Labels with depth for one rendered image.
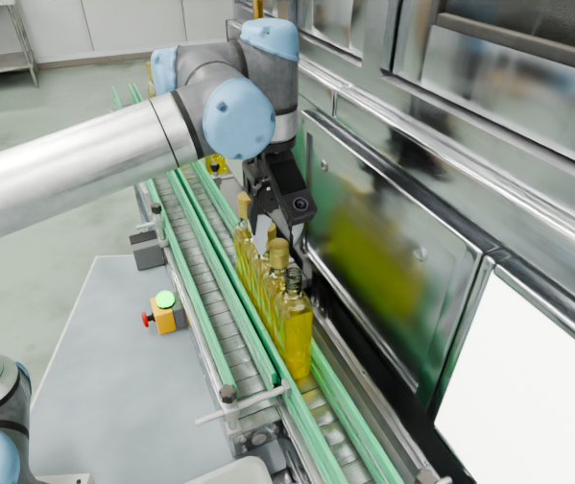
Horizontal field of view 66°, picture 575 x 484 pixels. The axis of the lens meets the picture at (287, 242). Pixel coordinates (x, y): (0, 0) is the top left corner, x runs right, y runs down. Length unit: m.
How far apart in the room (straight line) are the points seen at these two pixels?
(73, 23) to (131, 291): 5.39
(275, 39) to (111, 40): 5.98
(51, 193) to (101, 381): 0.74
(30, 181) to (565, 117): 0.50
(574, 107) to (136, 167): 0.41
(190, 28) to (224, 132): 6.25
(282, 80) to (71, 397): 0.84
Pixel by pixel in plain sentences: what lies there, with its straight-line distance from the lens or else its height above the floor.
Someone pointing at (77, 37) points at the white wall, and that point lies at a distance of 6.52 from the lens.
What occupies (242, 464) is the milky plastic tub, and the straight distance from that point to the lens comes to 0.88.
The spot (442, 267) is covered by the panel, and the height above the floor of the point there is 1.25.
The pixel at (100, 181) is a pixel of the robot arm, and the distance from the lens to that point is 0.47.
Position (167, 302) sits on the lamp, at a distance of 1.14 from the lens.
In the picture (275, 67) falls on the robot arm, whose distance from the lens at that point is 0.61.
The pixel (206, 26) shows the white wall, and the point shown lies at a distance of 6.73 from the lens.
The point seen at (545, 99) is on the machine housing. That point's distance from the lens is 0.51.
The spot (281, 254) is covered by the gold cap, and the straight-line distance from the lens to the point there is 0.75.
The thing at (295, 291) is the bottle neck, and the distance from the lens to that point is 0.74.
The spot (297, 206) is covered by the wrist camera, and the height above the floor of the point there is 1.29.
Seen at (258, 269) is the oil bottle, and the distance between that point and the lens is 0.83.
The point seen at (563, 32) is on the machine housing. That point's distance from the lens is 0.51.
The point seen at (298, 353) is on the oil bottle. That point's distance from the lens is 0.84.
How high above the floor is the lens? 1.63
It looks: 37 degrees down
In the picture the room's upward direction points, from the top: straight up
